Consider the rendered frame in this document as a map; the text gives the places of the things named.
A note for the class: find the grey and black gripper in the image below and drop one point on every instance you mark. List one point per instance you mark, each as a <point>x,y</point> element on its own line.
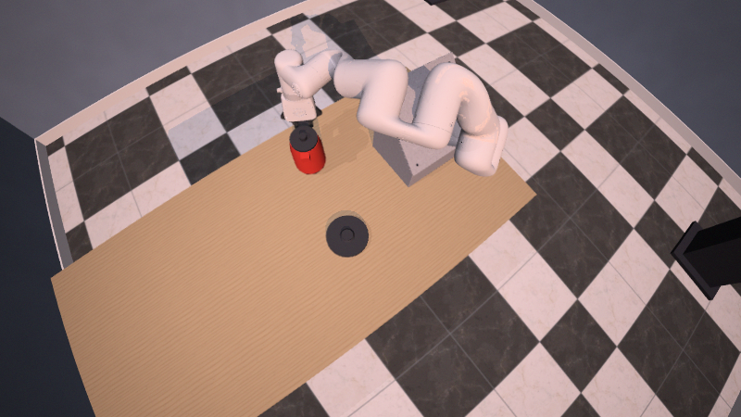
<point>300,110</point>

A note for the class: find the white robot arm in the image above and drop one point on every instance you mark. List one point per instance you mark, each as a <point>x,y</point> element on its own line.
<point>382,84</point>

